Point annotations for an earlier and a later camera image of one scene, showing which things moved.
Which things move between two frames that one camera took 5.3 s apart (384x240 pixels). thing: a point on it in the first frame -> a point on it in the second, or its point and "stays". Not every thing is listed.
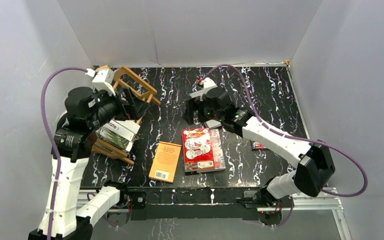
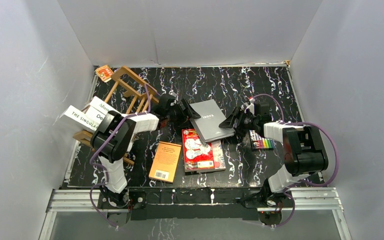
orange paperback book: [165, 162] stays
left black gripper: [127, 106] -> [180, 108]
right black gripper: [192, 105] -> [238, 113]
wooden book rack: [142, 88] stays
